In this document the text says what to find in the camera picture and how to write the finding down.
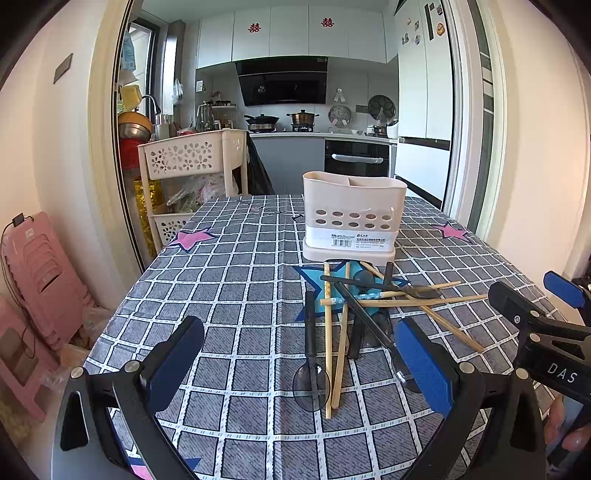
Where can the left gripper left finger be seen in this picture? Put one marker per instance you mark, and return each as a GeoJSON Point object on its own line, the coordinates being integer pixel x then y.
{"type": "Point", "coordinates": [168, 362]}

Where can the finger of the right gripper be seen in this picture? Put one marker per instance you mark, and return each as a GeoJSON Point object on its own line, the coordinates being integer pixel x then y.
{"type": "Point", "coordinates": [571, 293]}
{"type": "Point", "coordinates": [517, 309]}

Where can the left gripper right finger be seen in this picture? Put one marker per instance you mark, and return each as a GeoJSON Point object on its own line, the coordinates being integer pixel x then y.
{"type": "Point", "coordinates": [430, 364]}

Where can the long bamboo chopstick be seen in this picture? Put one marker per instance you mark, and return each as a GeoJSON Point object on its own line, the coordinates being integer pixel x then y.
{"type": "Point", "coordinates": [464, 338]}

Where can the dark translucent spoon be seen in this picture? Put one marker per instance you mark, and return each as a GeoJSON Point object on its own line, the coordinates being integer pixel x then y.
{"type": "Point", "coordinates": [311, 386]}
{"type": "Point", "coordinates": [400, 368]}

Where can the black chopstick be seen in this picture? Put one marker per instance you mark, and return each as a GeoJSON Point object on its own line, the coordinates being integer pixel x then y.
{"type": "Point", "coordinates": [360, 330]}
{"type": "Point", "coordinates": [418, 293]}

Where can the plain bamboo chopstick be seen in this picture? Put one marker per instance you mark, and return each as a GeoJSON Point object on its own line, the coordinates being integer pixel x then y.
{"type": "Point", "coordinates": [341, 357]}

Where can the patterned bamboo chopstick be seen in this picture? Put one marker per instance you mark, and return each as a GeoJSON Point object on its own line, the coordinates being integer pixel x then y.
{"type": "Point", "coordinates": [328, 347]}

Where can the person's right hand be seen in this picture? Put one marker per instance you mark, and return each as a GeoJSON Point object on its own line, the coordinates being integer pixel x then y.
{"type": "Point", "coordinates": [555, 429]}

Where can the grey checkered tablecloth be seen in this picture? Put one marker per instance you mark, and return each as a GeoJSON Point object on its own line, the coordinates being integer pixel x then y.
{"type": "Point", "coordinates": [234, 412]}

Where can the pink plastic stool stack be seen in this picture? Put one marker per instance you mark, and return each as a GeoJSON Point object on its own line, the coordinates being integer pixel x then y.
{"type": "Point", "coordinates": [53, 299]}

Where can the white plastic utensil holder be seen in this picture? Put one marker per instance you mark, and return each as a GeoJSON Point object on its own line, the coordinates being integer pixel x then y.
{"type": "Point", "coordinates": [352, 217]}

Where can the white refrigerator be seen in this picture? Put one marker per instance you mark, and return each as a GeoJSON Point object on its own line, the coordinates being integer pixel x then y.
{"type": "Point", "coordinates": [426, 99]}

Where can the beige plastic storage trolley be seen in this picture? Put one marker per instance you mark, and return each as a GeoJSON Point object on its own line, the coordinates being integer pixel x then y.
{"type": "Point", "coordinates": [180, 174]}

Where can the black built-in oven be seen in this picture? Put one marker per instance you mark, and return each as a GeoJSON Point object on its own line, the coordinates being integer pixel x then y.
{"type": "Point", "coordinates": [357, 158]}

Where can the metal bowl with orange rim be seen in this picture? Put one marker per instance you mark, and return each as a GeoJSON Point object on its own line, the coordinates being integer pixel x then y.
{"type": "Point", "coordinates": [134, 126]}

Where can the black wok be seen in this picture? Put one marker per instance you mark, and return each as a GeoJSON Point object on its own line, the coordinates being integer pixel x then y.
{"type": "Point", "coordinates": [261, 123]}

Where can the steel cooking pot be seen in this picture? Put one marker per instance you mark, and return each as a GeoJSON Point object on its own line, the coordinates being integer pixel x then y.
{"type": "Point", "coordinates": [302, 118]}

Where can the black range hood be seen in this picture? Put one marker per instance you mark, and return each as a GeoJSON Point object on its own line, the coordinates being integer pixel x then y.
{"type": "Point", "coordinates": [283, 80]}

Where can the white upper cabinets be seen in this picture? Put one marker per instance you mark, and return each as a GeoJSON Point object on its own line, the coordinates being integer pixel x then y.
{"type": "Point", "coordinates": [299, 30]}

